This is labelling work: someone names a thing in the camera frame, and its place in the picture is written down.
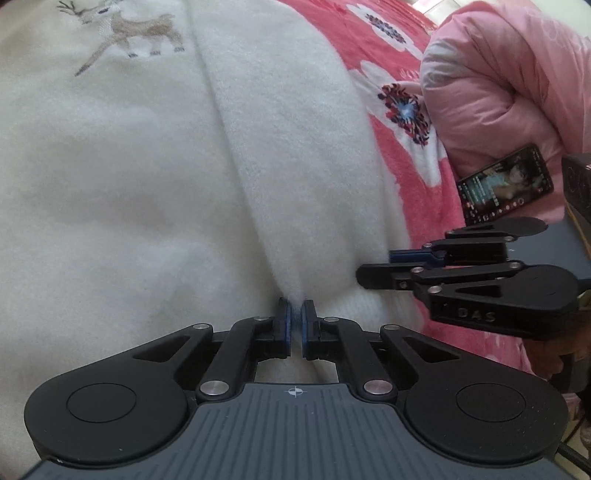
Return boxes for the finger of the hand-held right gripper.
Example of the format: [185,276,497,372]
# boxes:
[356,260,528,297]
[389,225,517,268]

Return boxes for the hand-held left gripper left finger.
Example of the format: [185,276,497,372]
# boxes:
[133,298,293,403]

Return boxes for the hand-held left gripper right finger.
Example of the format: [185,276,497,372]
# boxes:
[300,299,462,403]

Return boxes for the white fluffy deer sweater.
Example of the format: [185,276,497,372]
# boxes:
[0,0,432,467]

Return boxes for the person's right hand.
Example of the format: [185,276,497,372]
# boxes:
[525,336,578,388]

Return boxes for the smartphone with lit screen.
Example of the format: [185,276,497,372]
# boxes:
[455,143,555,227]

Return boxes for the red floral bed sheet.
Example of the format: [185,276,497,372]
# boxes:
[277,0,583,416]

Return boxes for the pink quilt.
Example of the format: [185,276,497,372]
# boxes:
[420,0,591,222]

